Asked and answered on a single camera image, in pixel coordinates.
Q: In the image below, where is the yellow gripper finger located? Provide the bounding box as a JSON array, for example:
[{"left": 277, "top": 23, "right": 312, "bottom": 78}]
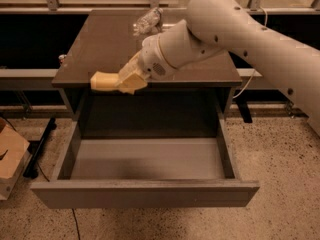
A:
[
  {"left": 115, "top": 69, "right": 150, "bottom": 94},
  {"left": 118, "top": 52, "right": 141, "bottom": 79}
]

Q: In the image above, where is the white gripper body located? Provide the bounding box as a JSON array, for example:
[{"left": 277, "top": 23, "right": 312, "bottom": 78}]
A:
[{"left": 139, "top": 35, "right": 177, "bottom": 80}]

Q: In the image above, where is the yellow sponge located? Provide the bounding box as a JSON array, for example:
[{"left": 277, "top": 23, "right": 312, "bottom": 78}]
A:
[{"left": 90, "top": 71, "right": 119, "bottom": 91}]

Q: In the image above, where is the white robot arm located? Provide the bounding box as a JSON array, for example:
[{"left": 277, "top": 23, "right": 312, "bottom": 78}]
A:
[{"left": 116, "top": 0, "right": 320, "bottom": 132}]

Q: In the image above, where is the dark brown drawer cabinet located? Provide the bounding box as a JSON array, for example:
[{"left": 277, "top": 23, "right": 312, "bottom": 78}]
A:
[{"left": 52, "top": 10, "right": 240, "bottom": 139}]

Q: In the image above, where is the open grey top drawer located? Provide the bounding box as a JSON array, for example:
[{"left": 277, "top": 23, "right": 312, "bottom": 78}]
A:
[{"left": 31, "top": 119, "right": 260, "bottom": 209}]

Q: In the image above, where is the crumpled clear plastic bag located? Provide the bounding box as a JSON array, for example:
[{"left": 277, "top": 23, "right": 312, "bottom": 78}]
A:
[{"left": 133, "top": 7, "right": 163, "bottom": 36}]

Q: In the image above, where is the black bar on floor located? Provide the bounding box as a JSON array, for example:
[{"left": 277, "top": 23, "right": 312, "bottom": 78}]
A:
[{"left": 23, "top": 118, "right": 57, "bottom": 179}]

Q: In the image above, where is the cardboard box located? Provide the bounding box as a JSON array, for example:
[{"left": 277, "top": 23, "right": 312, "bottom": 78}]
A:
[{"left": 0, "top": 119, "right": 29, "bottom": 201}]

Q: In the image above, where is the white cable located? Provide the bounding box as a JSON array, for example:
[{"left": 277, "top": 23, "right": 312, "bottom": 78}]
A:
[{"left": 232, "top": 7, "right": 269, "bottom": 100}]

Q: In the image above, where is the black floor cable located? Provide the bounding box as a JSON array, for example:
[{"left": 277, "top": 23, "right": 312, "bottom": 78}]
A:
[{"left": 35, "top": 162, "right": 82, "bottom": 240}]

